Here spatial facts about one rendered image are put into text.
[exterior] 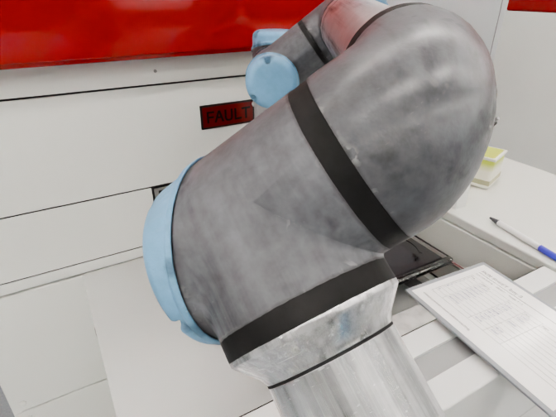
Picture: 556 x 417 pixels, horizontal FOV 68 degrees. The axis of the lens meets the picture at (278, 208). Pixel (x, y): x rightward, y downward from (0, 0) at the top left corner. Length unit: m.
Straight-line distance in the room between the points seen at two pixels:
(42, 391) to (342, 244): 0.95
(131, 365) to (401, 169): 0.58
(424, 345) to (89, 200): 0.63
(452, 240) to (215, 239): 0.64
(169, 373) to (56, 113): 0.46
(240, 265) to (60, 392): 0.92
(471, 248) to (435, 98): 0.60
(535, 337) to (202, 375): 0.44
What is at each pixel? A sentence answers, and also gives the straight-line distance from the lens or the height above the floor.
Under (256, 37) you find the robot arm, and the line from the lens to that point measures 0.72.
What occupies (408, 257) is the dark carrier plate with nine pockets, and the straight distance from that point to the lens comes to 0.78.
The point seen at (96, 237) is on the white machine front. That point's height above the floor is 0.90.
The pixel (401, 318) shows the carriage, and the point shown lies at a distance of 0.68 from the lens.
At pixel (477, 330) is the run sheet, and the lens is 0.56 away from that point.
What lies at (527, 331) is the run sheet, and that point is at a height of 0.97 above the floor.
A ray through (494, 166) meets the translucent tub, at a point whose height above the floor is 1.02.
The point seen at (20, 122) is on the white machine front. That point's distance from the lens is 0.80.
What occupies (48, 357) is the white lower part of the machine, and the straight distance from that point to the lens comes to 1.04.
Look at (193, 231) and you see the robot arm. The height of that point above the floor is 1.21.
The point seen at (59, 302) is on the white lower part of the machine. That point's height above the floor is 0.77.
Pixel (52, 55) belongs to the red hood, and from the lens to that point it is 0.73.
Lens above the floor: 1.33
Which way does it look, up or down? 28 degrees down
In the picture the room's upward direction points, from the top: straight up
